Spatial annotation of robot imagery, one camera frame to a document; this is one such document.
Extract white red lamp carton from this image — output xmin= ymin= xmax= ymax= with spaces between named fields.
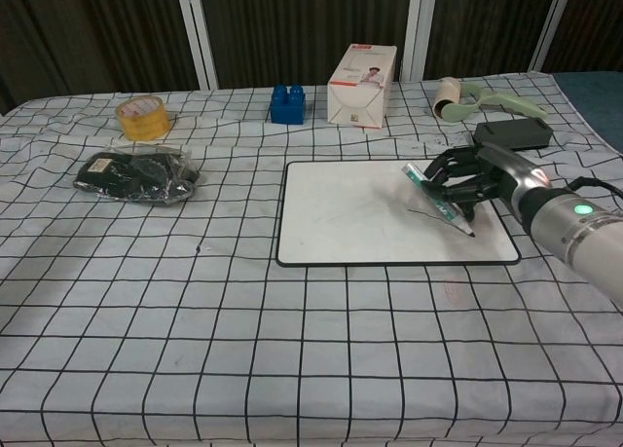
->
xmin=326 ymin=43 xmax=398 ymax=130

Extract marker pen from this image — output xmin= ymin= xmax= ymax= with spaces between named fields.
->
xmin=400 ymin=161 xmax=478 ymax=239

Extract blue padded table mat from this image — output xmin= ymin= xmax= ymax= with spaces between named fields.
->
xmin=553 ymin=68 xmax=623 ymax=155

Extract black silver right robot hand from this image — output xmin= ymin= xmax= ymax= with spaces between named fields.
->
xmin=421 ymin=141 xmax=554 ymax=222

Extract blue toy building block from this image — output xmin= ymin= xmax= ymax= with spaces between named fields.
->
xmin=269 ymin=82 xmax=308 ymax=126

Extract black gloves in plastic bag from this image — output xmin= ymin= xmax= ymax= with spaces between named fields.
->
xmin=73 ymin=143 xmax=202 ymax=205

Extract white black checkered tablecloth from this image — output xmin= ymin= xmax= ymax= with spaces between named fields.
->
xmin=0 ymin=70 xmax=623 ymax=447

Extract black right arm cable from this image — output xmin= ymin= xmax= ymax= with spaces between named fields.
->
xmin=566 ymin=175 xmax=623 ymax=205

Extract pale green lint roller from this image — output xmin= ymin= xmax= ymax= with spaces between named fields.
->
xmin=432 ymin=76 xmax=549 ymax=126

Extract white board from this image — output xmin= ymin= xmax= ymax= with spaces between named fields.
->
xmin=275 ymin=160 xmax=523 ymax=269

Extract dark grey rectangular case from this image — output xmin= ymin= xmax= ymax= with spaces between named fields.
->
xmin=472 ymin=116 xmax=554 ymax=153

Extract white partition frame post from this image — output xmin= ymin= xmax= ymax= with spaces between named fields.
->
xmin=398 ymin=0 xmax=440 ymax=83
xmin=174 ymin=0 xmax=221 ymax=91
xmin=527 ymin=0 xmax=578 ymax=74

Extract yellow packing tape roll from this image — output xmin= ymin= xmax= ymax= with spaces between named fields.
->
xmin=115 ymin=95 xmax=171 ymax=142

